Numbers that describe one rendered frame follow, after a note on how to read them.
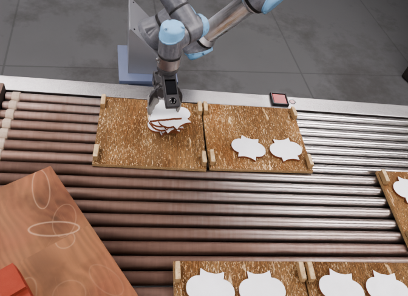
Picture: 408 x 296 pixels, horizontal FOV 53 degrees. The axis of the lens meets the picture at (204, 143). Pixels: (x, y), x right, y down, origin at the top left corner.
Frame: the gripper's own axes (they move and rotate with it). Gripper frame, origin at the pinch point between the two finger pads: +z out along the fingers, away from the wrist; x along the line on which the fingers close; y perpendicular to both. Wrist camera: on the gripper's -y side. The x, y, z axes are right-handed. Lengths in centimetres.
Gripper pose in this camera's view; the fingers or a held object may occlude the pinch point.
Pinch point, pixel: (163, 113)
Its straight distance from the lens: 150.6
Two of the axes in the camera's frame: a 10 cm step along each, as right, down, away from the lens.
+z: -1.6, 6.6, 7.3
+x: -9.5, 1.1, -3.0
